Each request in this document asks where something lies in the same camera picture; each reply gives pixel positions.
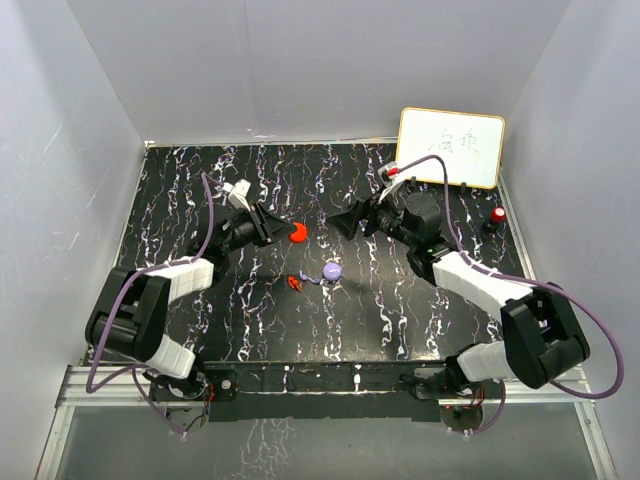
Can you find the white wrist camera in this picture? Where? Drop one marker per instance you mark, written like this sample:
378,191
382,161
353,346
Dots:
391,180
237,193

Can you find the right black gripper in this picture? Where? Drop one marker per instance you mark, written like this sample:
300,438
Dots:
348,221

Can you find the purple wireless earbud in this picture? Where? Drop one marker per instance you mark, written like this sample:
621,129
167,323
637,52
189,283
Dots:
306,278

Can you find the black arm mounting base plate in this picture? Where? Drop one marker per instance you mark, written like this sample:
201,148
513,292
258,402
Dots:
235,391

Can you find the aluminium frame rail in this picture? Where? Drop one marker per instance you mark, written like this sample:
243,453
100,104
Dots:
128,430

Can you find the red emergency stop button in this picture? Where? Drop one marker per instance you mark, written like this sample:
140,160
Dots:
495,220

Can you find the red wireless earbud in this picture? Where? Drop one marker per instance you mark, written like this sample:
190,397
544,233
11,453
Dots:
294,283

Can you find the small whiteboard with wooden frame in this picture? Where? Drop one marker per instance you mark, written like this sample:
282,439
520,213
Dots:
464,146

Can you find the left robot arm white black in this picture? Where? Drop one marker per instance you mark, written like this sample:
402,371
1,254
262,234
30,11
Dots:
130,314

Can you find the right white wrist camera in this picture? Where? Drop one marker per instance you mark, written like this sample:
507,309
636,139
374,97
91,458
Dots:
391,180

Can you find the purple round earbud case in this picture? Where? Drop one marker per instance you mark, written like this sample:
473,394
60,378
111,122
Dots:
332,272

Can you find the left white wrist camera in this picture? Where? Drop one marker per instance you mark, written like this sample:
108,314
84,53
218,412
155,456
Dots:
237,193

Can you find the red earbud charging case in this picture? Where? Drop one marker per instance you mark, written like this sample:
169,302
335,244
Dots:
300,233

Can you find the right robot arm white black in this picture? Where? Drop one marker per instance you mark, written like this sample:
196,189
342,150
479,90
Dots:
542,338

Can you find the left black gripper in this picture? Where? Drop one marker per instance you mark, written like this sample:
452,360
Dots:
268,228

